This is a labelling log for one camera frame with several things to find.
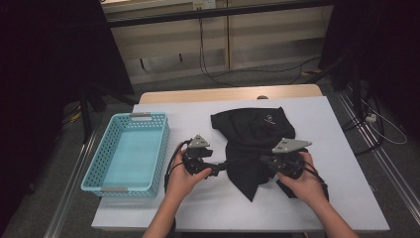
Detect black pants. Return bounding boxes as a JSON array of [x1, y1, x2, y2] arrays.
[[210, 106, 298, 202]]

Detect left hand-held gripper black cable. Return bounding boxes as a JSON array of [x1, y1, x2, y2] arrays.
[[162, 139, 193, 238]]

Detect white wall socket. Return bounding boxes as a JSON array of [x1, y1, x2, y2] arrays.
[[192, 0, 217, 10]]

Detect black curtain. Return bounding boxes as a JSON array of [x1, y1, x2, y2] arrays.
[[318, 0, 420, 140], [0, 0, 135, 232]]

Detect person's right hand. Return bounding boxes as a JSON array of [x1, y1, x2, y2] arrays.
[[276, 152, 328, 206]]

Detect bundle of black cables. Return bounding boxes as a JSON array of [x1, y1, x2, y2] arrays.
[[341, 92, 386, 157]]

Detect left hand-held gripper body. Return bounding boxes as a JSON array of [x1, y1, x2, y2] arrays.
[[182, 134, 214, 177]]

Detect yellow floor tape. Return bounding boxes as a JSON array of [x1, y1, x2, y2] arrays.
[[300, 67, 323, 77]]

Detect light blue plastic basket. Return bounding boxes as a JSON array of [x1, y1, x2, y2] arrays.
[[80, 112, 171, 199]]

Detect black metal stand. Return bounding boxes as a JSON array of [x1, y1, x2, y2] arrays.
[[305, 53, 365, 115], [78, 82, 140, 145]]

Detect aluminium floor rail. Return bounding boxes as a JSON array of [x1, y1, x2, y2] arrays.
[[43, 130, 99, 238], [336, 90, 420, 217]]

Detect person's left hand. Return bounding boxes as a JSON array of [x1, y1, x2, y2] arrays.
[[165, 152, 213, 199]]

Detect black floor cable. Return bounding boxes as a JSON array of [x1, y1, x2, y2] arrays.
[[211, 55, 322, 85]]

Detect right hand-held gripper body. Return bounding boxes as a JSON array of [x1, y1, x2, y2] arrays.
[[262, 137, 313, 180]]

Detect thin white cable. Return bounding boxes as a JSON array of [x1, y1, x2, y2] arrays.
[[360, 98, 409, 146]]

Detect right hand-held gripper black cable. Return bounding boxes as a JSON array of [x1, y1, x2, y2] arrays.
[[301, 160, 331, 202]]

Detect hand-held gripper black cable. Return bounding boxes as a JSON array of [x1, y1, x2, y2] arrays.
[[162, 139, 193, 238], [301, 160, 331, 202]]

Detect black metal bar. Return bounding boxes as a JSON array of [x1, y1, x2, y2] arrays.
[[105, 0, 335, 29]]

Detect white table mat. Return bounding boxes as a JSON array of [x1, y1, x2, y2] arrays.
[[91, 96, 390, 232]]

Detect black hanging cable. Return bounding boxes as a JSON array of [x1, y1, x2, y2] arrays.
[[197, 17, 239, 88]]

